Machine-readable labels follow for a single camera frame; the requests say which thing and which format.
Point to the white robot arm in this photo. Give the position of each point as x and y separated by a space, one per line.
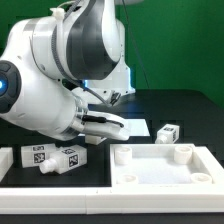
54 67

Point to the white sheet with tags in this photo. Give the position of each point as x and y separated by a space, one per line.
138 127

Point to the white L-shaped obstacle fence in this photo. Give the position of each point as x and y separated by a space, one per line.
125 198

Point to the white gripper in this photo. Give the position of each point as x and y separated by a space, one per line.
104 125

